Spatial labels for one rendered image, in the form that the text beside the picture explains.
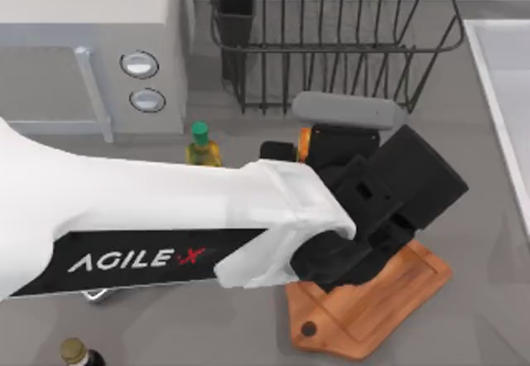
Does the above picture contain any orange round thing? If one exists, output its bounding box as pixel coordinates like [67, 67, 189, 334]
[297, 127, 312, 163]

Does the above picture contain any pale grey rounded box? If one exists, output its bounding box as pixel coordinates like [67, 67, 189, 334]
[291, 90, 403, 132]

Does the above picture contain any yellow bottle with green cap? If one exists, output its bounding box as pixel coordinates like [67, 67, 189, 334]
[184, 121, 222, 168]

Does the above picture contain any small microwave knob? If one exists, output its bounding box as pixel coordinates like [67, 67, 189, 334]
[128, 87, 167, 114]

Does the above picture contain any black utensil holder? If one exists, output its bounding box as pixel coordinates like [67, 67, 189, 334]
[210, 0, 257, 49]

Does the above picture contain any pale microwave oven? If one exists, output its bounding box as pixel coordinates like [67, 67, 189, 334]
[0, 0, 196, 144]

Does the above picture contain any large microwave knob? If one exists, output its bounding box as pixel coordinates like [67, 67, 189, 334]
[118, 49, 161, 80]

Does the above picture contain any wooden cutting board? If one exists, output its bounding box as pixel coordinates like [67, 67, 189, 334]
[284, 238, 453, 363]

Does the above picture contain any small shiny metal thing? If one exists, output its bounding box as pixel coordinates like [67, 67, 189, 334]
[81, 287, 113, 304]

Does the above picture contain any microwave oven door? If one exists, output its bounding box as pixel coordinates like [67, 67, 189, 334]
[0, 46, 105, 136]

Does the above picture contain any dark bottle with gold cap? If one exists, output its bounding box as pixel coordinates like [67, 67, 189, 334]
[59, 337, 108, 366]

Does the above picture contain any dark wire dish rack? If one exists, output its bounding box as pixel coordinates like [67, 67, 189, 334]
[210, 0, 465, 115]

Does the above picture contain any microwave door handle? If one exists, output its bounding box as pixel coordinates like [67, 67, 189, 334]
[73, 46, 114, 144]

